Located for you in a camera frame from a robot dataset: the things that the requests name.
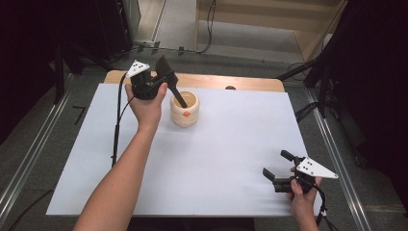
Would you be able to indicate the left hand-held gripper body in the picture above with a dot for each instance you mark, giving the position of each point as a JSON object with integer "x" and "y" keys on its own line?
{"x": 141, "y": 85}

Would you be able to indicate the black cabinet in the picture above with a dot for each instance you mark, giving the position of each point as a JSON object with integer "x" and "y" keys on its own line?
{"x": 112, "y": 25}

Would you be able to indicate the grey cabinet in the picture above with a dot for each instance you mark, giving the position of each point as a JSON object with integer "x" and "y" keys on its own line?
{"x": 133, "y": 16}

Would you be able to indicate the black metal stand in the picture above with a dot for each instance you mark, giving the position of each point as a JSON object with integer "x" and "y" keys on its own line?
{"x": 58, "y": 73}
{"x": 324, "y": 89}

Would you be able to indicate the person's left hand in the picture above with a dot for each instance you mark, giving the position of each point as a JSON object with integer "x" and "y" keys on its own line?
{"x": 147, "y": 110}

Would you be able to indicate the black curtain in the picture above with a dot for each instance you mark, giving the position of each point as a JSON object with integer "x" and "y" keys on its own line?
{"x": 378, "y": 80}
{"x": 22, "y": 48}

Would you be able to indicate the light wooden shelf unit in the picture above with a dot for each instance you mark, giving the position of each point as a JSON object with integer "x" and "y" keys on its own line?
{"x": 314, "y": 35}

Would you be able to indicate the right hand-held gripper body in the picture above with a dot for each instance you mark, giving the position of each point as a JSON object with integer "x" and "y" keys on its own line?
{"x": 312, "y": 170}

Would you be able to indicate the metal floor rail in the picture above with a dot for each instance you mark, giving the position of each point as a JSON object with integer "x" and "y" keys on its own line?
{"x": 333, "y": 160}
{"x": 35, "y": 134}

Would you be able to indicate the white board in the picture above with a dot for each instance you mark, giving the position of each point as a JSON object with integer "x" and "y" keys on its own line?
{"x": 208, "y": 160}

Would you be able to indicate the person's dark clothing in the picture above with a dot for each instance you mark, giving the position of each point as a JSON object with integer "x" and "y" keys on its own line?
{"x": 192, "y": 225}

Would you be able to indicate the black kitchen knife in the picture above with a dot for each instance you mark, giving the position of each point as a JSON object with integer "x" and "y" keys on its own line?
{"x": 168, "y": 77}

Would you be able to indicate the wooden table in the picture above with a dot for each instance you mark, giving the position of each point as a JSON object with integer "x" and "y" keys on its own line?
{"x": 208, "y": 82}

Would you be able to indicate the person's right hand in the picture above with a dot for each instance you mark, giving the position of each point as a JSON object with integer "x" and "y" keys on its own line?
{"x": 301, "y": 202}

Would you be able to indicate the beige ribbed utensil pot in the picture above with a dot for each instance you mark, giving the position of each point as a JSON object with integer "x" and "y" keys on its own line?
{"x": 186, "y": 114}

